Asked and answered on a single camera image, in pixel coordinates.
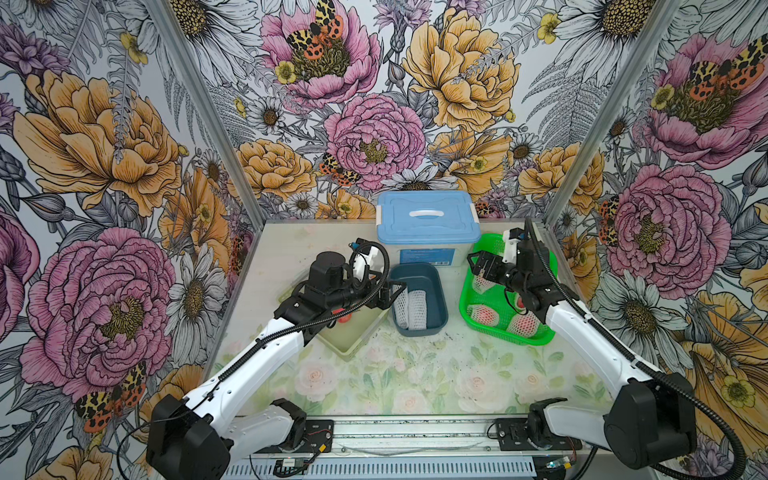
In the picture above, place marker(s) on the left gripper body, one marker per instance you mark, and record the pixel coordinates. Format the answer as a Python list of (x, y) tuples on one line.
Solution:
[(380, 303)]

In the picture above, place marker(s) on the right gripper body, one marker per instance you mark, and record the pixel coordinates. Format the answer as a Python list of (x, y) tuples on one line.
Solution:
[(496, 271)]

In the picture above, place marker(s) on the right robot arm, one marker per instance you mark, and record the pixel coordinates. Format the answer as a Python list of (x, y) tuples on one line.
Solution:
[(651, 419)]

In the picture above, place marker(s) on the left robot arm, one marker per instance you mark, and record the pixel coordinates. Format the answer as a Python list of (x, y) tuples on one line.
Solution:
[(199, 435)]

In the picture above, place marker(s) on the dark teal plastic tray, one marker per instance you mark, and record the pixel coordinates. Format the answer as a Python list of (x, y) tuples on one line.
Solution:
[(423, 276)]

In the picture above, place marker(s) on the bright green perforated basket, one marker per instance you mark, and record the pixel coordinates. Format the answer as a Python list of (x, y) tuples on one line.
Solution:
[(505, 305)]

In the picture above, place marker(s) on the pale green perforated basket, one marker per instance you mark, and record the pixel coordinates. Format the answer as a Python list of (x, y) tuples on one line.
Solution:
[(352, 331)]

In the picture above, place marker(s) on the blue lidded storage box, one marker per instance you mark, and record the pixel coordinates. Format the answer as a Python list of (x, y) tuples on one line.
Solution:
[(435, 227)]

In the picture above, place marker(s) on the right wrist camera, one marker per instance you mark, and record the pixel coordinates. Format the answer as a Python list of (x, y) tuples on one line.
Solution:
[(512, 238)]

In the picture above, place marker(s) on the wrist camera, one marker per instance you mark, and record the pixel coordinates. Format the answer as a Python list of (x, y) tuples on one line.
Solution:
[(366, 258), (512, 238)]

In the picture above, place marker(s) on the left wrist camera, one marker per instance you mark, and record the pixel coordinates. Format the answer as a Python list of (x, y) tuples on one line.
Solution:
[(366, 258)]

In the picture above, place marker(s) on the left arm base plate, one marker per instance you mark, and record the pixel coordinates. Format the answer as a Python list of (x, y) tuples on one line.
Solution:
[(307, 437)]

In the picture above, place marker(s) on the aluminium front rail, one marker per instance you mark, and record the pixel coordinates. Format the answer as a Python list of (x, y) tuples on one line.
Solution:
[(431, 447)]

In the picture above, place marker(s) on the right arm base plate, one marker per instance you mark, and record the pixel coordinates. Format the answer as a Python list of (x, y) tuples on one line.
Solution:
[(512, 434)]

